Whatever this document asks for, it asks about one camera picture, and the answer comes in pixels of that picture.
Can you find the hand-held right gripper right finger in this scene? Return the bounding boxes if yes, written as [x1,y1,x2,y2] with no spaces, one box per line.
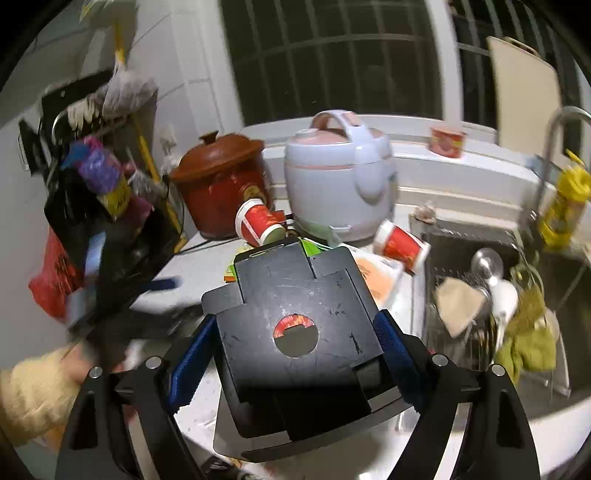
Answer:
[372,309,542,480]

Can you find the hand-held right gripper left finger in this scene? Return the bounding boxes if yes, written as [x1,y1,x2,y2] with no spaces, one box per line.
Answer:
[55,314,219,480]

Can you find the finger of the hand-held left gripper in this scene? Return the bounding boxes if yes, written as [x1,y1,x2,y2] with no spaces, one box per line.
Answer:
[135,275,182,295]

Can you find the black trash bag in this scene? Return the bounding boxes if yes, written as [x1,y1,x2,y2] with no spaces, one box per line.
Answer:
[43,165,186,334]

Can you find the person's left hand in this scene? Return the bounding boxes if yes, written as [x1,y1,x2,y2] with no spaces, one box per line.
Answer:
[59,352,99,385]

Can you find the tan sponge cloth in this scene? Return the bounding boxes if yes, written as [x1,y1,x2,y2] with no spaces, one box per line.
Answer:
[435,278,486,339]

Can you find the orange clear food packet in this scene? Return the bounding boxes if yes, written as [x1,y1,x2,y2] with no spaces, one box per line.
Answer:
[355,253,406,306]

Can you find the red plastic bag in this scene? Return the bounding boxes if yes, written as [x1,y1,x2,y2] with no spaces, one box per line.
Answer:
[28,228,87,320]

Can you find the red paper cup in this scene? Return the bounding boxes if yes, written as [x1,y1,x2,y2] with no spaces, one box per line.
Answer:
[235,198,288,248]
[372,220,432,274]

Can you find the brown clay slow cooker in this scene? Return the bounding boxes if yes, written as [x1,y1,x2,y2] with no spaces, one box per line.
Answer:
[168,131,274,239]

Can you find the white plastic scoop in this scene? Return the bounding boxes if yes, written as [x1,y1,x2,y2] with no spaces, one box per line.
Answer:
[488,276,521,334]

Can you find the steel ladle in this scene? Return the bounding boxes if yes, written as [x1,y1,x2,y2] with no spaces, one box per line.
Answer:
[470,247,505,281]

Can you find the green dish cloth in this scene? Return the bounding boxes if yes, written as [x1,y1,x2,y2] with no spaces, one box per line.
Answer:
[495,276,560,385]

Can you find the purple plastic bag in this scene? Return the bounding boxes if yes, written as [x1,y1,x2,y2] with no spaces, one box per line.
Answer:
[76,137,124,195]

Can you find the yellow gas pipe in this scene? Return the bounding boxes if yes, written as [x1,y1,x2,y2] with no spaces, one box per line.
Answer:
[112,22,188,252]

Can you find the green snack packet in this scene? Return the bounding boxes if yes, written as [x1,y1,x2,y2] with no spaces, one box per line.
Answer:
[297,237,334,260]

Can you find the steel sink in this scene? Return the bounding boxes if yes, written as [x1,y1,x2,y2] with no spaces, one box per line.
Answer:
[421,225,591,398]

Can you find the white pink rice cooker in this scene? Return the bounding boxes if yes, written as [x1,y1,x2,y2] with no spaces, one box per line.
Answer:
[283,109,399,243]

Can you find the white rubber gloves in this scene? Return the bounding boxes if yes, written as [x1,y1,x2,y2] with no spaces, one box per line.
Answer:
[66,98,105,131]

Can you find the red instant noodle bowl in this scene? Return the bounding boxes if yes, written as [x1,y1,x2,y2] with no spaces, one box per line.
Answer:
[429,126,468,160]

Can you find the yellow dish soap bottle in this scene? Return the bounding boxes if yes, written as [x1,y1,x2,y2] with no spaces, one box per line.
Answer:
[537,150,591,248]

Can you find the steel kitchen faucet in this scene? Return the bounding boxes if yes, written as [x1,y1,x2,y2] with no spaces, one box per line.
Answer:
[516,106,591,241]

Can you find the white gas meter box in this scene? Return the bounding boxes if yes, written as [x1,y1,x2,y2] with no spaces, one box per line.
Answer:
[80,0,140,22]

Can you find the barred window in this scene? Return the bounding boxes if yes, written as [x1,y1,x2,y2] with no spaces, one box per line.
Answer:
[217,0,578,127]

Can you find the white cutting board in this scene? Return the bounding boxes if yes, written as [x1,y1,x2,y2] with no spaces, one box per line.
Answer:
[486,35,565,158]

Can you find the white wall socket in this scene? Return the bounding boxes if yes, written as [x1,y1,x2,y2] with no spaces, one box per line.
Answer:
[159,124,181,155]

